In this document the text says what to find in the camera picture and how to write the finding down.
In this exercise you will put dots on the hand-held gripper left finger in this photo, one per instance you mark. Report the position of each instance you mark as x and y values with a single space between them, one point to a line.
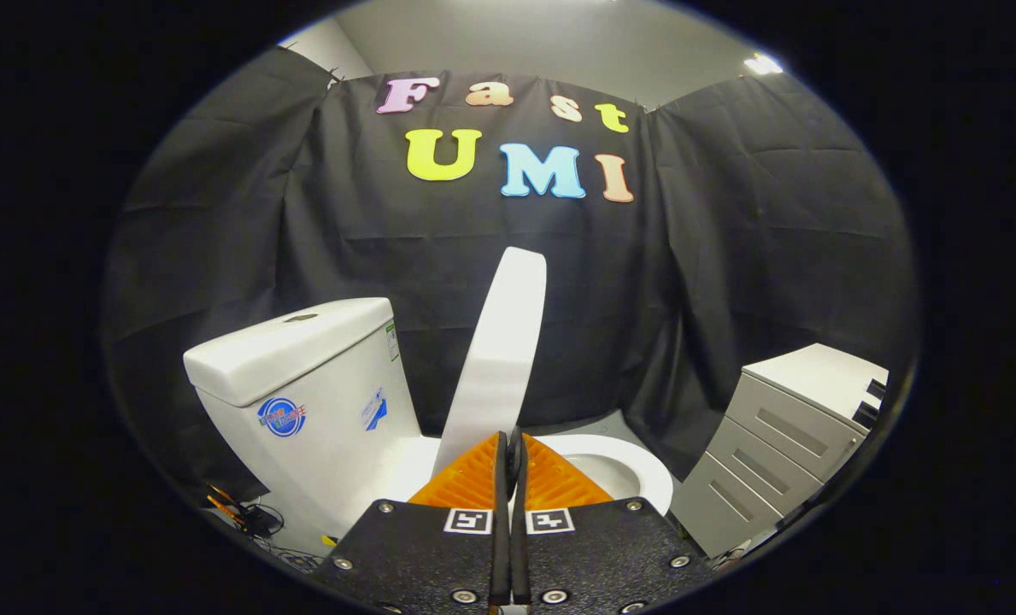
422 555

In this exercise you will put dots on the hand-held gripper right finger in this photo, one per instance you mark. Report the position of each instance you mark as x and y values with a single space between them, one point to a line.
601 555

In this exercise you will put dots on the white toilet lid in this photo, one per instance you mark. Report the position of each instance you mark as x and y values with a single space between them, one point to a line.
503 342

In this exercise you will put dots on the white ceramic toilet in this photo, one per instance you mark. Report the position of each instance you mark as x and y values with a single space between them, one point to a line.
320 401

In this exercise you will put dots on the grey drawer cabinet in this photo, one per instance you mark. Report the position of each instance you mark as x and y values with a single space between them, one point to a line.
781 427

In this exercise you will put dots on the black backdrop cloth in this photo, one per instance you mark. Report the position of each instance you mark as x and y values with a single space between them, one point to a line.
388 231

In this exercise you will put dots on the small ceiling spotlight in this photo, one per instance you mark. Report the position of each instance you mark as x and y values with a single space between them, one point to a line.
764 64

